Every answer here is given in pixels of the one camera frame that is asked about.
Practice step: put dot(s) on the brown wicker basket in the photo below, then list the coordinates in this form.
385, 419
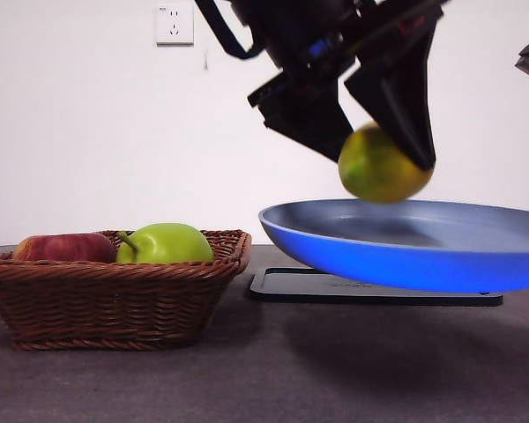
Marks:
114, 308

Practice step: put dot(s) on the green apple with stem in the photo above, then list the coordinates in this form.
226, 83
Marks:
172, 247

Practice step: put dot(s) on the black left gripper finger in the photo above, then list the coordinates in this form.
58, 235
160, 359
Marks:
304, 114
401, 97

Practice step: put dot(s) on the yellow lemon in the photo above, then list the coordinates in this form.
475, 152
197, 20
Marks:
379, 176

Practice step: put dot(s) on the red apple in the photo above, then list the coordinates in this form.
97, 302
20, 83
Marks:
66, 249

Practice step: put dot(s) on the black rectangular tray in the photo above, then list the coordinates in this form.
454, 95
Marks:
286, 294

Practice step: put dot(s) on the white wall socket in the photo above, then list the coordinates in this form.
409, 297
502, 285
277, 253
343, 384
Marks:
175, 24

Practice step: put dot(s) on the light blue round plate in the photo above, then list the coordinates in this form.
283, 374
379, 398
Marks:
379, 264

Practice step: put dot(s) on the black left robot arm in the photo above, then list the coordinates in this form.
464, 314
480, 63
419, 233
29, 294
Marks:
300, 22

